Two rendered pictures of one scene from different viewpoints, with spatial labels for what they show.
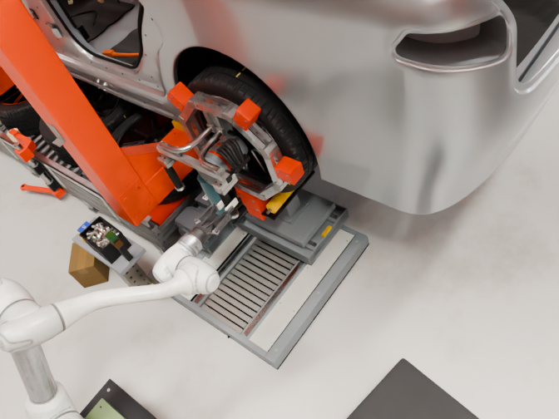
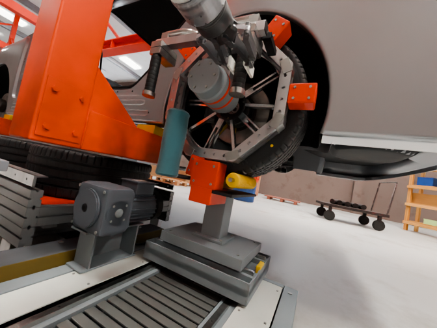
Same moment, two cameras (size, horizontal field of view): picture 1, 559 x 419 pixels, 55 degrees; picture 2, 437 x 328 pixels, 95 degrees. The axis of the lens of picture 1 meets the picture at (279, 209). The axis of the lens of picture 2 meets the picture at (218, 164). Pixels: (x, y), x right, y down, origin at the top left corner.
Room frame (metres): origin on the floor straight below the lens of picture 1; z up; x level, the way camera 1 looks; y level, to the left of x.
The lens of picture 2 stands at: (1.04, 0.46, 0.52)
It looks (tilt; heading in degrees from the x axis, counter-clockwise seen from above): 3 degrees up; 332
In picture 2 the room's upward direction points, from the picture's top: 11 degrees clockwise
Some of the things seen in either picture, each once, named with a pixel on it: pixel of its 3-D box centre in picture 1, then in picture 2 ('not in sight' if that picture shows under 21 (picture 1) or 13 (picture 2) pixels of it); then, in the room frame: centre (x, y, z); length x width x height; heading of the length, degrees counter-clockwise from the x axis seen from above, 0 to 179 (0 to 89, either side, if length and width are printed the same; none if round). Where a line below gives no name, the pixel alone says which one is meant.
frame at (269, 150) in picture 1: (232, 149); (223, 97); (1.79, 0.09, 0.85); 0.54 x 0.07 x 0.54; 35
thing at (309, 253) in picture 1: (292, 219); (210, 256); (1.89, -0.05, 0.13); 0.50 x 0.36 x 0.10; 35
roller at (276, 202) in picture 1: (285, 191); (242, 181); (1.75, -0.06, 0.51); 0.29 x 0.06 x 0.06; 125
